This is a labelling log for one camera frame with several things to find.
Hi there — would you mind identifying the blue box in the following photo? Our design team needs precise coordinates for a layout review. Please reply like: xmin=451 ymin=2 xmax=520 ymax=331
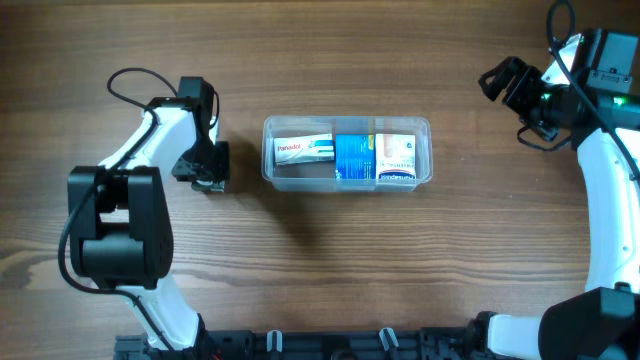
xmin=335 ymin=134 xmax=375 ymax=179

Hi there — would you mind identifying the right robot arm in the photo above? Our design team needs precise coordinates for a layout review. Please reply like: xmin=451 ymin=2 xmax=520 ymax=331
xmin=479 ymin=29 xmax=639 ymax=359

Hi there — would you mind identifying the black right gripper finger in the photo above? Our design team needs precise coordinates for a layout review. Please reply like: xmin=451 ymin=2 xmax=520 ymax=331
xmin=494 ymin=56 xmax=529 ymax=80
xmin=478 ymin=67 xmax=513 ymax=101

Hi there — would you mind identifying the clear plastic container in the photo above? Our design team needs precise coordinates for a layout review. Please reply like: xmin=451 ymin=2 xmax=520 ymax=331
xmin=262 ymin=115 xmax=433 ymax=192

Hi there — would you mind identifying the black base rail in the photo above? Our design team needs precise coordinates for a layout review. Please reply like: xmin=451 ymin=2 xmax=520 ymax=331
xmin=114 ymin=328 xmax=496 ymax=360

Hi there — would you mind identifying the white green medicine box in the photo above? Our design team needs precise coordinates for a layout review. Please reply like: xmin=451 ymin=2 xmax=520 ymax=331
xmin=274 ymin=133 xmax=335 ymax=165

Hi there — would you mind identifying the green Zam-Buk box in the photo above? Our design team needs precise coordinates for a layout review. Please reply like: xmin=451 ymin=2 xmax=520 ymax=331
xmin=191 ymin=180 xmax=225 ymax=192

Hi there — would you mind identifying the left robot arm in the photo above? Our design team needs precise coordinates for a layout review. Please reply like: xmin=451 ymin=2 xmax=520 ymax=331
xmin=57 ymin=76 xmax=230 ymax=359

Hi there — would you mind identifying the white plaster box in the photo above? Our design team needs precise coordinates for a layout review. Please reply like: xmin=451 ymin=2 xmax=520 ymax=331
xmin=375 ymin=134 xmax=416 ymax=180

